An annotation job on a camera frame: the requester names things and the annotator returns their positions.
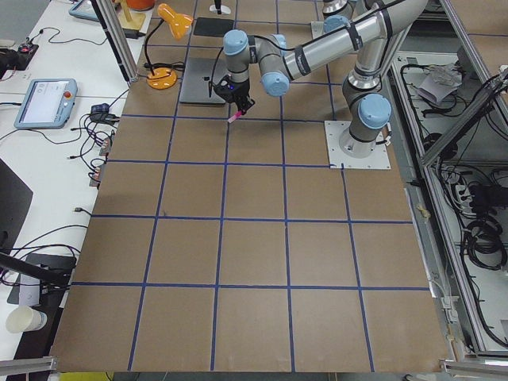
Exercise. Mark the pink highlighter pen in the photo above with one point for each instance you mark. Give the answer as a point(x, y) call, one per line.
point(235, 117)

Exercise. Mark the white computer mouse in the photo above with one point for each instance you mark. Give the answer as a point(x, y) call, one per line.
point(224, 10)

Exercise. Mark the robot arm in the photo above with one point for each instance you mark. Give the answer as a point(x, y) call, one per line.
point(335, 13)
point(374, 35)

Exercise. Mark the black mousepad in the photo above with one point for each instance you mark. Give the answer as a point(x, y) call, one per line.
point(212, 27)

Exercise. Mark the silver laptop notebook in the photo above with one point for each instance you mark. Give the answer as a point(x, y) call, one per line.
point(196, 77)

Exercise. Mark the orange cylinder container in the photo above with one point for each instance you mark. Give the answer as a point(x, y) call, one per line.
point(140, 5)

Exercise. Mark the orange desk lamp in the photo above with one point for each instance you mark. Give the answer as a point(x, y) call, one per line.
point(163, 47)

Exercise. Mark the wooden stand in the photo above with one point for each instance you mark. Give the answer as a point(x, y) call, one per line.
point(129, 19)

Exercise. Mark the black power adapter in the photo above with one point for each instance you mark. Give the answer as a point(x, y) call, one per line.
point(133, 33)

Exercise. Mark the blue teach pendant tablet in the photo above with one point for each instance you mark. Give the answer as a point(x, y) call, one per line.
point(47, 104)

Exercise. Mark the white paper cup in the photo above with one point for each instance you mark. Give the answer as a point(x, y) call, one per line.
point(25, 319)

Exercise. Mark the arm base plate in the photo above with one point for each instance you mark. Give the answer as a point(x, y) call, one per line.
point(318, 28)
point(345, 152)

